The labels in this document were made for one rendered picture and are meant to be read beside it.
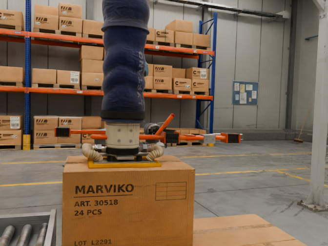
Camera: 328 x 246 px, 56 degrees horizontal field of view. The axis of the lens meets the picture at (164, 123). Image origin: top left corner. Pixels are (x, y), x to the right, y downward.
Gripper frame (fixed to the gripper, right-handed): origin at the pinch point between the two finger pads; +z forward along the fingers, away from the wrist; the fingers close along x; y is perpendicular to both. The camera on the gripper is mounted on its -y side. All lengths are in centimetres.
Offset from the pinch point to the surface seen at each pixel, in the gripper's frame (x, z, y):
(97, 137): 0.5, 16.4, 40.5
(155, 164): -10.9, 28.1, 13.9
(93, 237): -42, 34, 42
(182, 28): 243, -736, -254
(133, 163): -10.5, 27.7, 24.4
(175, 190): -22.3, 33.9, 5.6
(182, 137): 0.6, 16.6, -3.2
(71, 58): 141, -835, 71
